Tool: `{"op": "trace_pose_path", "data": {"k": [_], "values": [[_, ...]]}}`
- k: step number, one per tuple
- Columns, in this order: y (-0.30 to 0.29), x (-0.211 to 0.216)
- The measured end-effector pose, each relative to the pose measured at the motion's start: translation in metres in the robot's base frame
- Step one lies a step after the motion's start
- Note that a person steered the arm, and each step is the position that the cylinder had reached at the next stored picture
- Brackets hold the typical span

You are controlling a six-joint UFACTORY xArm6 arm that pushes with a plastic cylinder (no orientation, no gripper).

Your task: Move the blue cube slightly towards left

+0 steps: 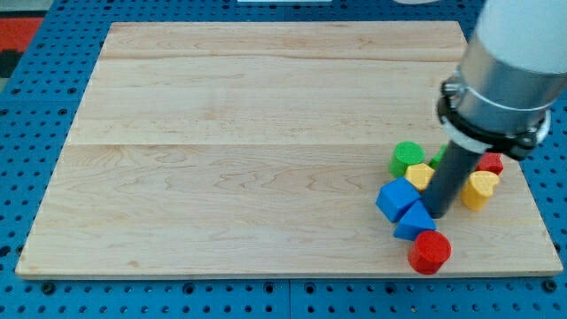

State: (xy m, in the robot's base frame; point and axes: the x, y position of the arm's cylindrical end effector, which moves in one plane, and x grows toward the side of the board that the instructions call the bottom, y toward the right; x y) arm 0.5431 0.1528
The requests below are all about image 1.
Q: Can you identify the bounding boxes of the blue cube block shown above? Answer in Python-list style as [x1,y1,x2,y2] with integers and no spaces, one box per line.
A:
[376,177,421,222]

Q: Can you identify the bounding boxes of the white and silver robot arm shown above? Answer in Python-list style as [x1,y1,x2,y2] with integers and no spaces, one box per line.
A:
[438,0,566,160]

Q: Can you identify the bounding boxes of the light wooden board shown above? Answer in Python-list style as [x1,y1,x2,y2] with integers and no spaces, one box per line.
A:
[14,20,564,280]

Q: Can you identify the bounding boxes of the green cylinder block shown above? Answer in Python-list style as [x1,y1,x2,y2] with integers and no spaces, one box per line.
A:
[388,141,425,178]

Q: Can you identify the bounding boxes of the yellow pentagon block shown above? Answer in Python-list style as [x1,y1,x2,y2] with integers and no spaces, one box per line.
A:
[404,163,435,193]

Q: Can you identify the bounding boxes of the blue triangular prism block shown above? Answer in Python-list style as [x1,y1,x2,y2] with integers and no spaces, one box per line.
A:
[393,200,437,241]

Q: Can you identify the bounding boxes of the green block behind rod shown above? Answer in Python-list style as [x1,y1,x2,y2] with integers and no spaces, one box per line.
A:
[429,144,447,170]

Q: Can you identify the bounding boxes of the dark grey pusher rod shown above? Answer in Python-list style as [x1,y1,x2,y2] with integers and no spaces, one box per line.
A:
[422,141,483,219]

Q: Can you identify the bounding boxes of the red cylinder block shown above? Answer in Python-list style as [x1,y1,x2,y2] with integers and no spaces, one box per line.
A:
[408,230,452,275]

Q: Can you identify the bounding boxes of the yellow heart block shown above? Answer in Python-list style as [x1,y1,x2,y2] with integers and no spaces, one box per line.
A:
[460,171,500,211]

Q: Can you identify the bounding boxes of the white round object top edge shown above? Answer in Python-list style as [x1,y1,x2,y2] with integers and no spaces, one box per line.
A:
[393,0,439,5]

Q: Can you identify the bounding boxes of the red block behind rod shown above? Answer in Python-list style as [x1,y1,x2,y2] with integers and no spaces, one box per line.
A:
[475,152,504,175]

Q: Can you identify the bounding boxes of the red and black floor mat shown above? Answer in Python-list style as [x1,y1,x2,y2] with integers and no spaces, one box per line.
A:
[1,11,46,89]

